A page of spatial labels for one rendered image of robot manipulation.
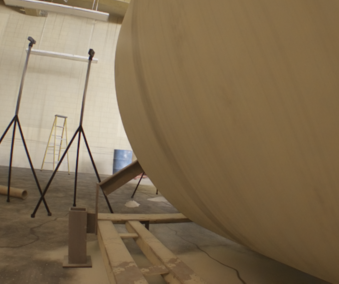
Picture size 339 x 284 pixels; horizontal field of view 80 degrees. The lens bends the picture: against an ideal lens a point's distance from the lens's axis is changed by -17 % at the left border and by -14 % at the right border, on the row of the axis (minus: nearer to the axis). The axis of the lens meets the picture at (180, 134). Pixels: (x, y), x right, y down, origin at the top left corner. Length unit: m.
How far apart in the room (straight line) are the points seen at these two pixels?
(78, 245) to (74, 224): 0.09
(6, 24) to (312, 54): 11.18
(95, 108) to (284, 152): 9.32
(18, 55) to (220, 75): 10.27
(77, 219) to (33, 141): 8.54
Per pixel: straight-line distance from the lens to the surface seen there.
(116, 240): 0.83
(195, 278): 0.59
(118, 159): 7.19
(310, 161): 0.28
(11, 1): 6.32
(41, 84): 9.87
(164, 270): 0.64
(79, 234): 1.04
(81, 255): 1.07
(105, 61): 10.17
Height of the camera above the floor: 0.44
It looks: 8 degrees up
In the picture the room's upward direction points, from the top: 3 degrees clockwise
